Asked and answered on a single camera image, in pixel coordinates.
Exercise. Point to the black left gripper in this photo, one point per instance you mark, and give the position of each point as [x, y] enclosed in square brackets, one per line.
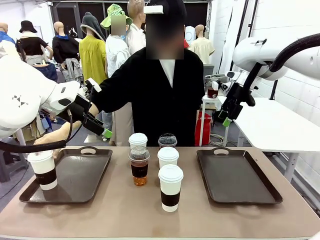
[80, 107]

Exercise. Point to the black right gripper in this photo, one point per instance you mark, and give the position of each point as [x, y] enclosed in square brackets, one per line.
[236, 101]

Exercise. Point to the white paper coffee cup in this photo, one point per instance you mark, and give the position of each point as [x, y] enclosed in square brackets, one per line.
[138, 141]
[43, 170]
[168, 157]
[170, 187]

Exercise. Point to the clear cup with dark coffee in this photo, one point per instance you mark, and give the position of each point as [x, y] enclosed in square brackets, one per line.
[167, 141]

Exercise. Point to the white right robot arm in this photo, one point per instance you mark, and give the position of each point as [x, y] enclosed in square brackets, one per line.
[252, 53]

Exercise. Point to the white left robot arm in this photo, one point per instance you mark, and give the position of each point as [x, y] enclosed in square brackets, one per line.
[22, 100]

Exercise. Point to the person's right forearm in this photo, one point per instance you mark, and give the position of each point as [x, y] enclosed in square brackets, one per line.
[75, 128]

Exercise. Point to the dark brown serving tray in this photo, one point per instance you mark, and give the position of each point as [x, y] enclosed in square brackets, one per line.
[80, 175]
[235, 175]

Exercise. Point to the person's right hand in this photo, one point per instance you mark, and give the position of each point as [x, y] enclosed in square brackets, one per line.
[46, 140]

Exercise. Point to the small white side table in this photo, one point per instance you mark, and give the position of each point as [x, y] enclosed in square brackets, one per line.
[210, 100]

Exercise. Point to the red shopping bag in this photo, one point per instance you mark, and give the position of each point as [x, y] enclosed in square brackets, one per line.
[203, 130]

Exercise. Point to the pitcher of dark tea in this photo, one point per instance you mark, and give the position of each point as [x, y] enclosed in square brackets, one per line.
[213, 90]

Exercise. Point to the large white table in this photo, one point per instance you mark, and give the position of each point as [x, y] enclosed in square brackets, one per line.
[275, 125]

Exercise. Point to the clear cup with amber tea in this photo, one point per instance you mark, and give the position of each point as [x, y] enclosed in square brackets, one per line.
[139, 167]

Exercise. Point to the person in black cardigan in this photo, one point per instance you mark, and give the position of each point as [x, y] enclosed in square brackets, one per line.
[160, 100]

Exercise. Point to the mannequin in yellow dress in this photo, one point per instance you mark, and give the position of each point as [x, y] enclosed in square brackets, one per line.
[92, 57]

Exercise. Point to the mannequin in cream shirt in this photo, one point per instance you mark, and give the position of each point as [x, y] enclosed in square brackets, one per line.
[202, 47]

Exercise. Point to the person with green hat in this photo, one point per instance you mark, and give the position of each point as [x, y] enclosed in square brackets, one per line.
[117, 55]

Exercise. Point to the mannequin in black sweater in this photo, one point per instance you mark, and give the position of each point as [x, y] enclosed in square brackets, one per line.
[63, 50]

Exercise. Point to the grey plastic stool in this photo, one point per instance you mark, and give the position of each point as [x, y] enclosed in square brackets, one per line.
[10, 162]

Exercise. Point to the mannequin with black bucket hat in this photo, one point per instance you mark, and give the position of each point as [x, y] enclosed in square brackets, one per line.
[31, 45]

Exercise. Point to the mannequin in blue top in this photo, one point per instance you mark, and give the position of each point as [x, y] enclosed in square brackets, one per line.
[4, 35]

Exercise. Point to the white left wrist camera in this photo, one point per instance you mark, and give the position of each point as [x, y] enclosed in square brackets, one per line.
[93, 85]

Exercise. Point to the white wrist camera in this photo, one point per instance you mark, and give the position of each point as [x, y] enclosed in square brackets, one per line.
[93, 85]
[233, 75]

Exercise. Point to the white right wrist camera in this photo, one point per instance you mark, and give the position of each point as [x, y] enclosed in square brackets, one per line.
[233, 75]

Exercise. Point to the white head-mounted camera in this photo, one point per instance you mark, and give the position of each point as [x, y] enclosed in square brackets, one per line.
[153, 9]

